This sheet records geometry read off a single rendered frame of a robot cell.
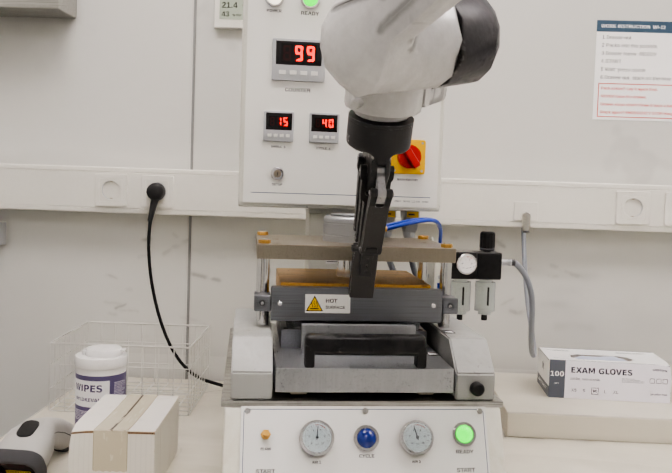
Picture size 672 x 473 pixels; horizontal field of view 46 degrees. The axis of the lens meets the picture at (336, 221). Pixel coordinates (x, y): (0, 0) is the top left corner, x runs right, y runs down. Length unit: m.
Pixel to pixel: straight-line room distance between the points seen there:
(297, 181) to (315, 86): 0.15
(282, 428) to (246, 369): 0.08
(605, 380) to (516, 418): 0.22
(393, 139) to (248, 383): 0.34
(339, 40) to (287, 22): 0.56
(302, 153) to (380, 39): 0.58
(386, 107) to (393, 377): 0.33
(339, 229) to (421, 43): 0.44
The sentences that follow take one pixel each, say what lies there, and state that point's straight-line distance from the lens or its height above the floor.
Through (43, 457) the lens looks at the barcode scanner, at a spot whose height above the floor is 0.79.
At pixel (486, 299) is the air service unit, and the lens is 1.33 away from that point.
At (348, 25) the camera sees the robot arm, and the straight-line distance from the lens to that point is 0.73.
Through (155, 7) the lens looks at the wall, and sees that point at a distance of 1.82.
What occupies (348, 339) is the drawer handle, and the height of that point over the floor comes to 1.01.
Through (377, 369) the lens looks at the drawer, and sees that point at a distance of 0.98.
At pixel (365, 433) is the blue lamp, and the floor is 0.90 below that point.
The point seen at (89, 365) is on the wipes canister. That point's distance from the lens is 1.39.
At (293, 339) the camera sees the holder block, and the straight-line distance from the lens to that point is 1.08.
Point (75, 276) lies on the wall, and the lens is 1.85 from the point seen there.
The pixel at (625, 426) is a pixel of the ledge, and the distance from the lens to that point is 1.54.
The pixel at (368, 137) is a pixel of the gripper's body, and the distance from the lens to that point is 0.88.
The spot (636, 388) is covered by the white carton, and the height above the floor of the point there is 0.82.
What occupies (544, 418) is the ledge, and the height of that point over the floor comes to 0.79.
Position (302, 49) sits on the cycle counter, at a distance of 1.28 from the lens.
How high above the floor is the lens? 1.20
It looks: 3 degrees down
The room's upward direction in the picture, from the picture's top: 2 degrees clockwise
